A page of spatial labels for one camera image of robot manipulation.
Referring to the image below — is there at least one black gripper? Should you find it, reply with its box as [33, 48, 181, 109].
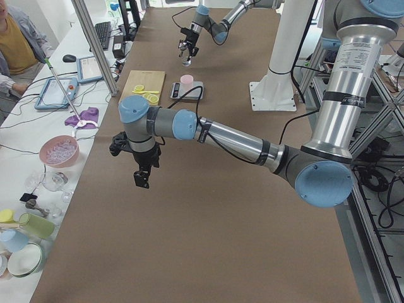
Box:
[178, 27, 199, 57]
[109, 132, 161, 189]

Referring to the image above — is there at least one glass sauce bottle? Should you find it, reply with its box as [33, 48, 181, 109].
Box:
[179, 45, 193, 67]

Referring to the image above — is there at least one pink plastic cup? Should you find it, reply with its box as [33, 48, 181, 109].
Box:
[180, 74, 194, 85]

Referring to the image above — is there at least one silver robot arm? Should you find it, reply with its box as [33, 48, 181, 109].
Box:
[178, 1, 284, 66]
[110, 1, 403, 208]

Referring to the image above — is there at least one silver kitchen scale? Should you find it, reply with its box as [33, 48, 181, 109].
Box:
[169, 81, 204, 100]

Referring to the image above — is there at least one green cup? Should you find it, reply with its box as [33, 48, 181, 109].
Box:
[19, 213, 55, 239]

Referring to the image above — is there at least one yellow cup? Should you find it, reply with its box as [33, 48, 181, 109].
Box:
[0, 209, 15, 223]

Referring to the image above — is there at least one light blue cup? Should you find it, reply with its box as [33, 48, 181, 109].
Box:
[1, 229, 29, 253]

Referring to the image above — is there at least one wooden cutting board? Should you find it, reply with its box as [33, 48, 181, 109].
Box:
[119, 70, 165, 105]

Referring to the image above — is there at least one yellow plastic knife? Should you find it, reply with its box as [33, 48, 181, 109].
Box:
[132, 90, 160, 95]

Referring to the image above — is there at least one purple cloth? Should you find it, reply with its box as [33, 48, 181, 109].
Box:
[64, 107, 99, 129]

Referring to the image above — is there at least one black keyboard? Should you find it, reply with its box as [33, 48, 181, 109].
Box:
[94, 21, 111, 50]

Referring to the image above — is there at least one pink bowl with ice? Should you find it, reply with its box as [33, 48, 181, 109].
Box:
[39, 135, 80, 168]

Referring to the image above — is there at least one wine glass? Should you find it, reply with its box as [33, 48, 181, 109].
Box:
[25, 172, 68, 193]

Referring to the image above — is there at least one blue teach pendant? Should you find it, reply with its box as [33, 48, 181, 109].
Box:
[34, 77, 78, 110]
[76, 56, 103, 84]

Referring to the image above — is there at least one black computer mouse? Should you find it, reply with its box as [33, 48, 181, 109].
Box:
[62, 54, 76, 62]

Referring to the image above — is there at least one grabber stick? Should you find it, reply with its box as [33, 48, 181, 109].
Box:
[44, 58, 98, 136]

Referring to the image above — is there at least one white green bowl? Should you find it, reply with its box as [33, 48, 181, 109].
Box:
[7, 243, 43, 277]

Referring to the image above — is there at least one person in yellow shirt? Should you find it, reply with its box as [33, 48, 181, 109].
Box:
[1, 1, 54, 97]

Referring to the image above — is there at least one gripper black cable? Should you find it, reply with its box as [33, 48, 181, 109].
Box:
[171, 5, 198, 30]
[157, 85, 205, 146]

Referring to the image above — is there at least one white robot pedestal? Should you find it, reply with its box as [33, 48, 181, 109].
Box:
[249, 0, 316, 112]

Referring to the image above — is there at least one aluminium frame post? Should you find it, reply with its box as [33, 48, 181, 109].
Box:
[71, 0, 118, 97]

